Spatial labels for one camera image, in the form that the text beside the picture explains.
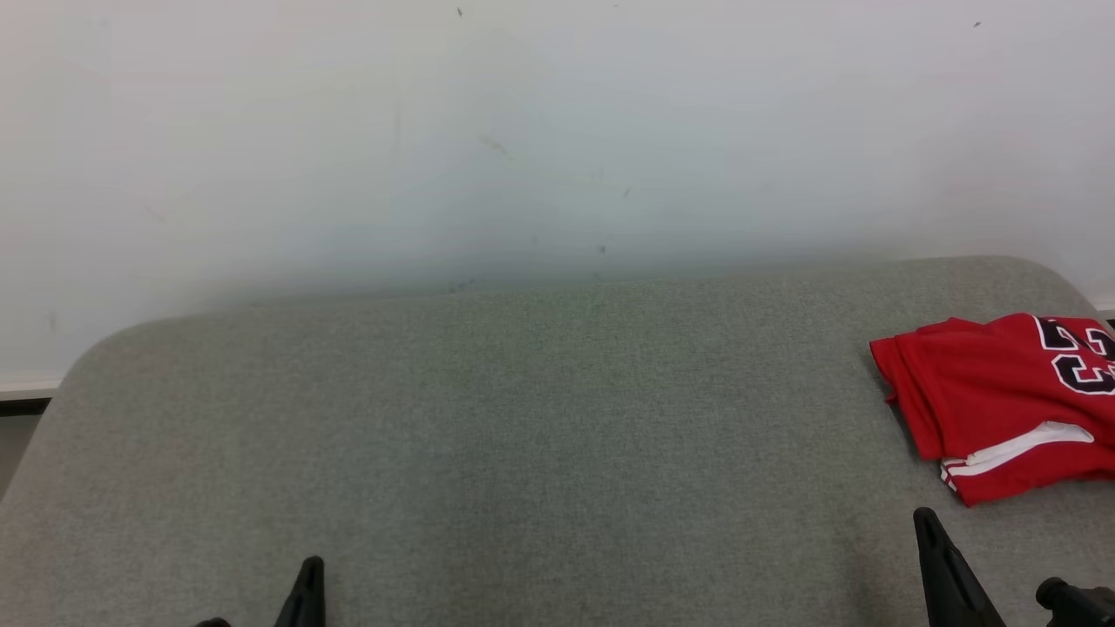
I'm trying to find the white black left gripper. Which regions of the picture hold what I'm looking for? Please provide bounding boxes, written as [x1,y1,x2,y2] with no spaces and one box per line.
[195,556,326,627]

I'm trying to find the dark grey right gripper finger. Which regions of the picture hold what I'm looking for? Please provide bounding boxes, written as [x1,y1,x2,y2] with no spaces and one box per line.
[912,508,1008,627]

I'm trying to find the red and white jersey shirt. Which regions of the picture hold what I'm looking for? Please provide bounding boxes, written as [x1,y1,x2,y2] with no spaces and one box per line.
[868,313,1115,509]

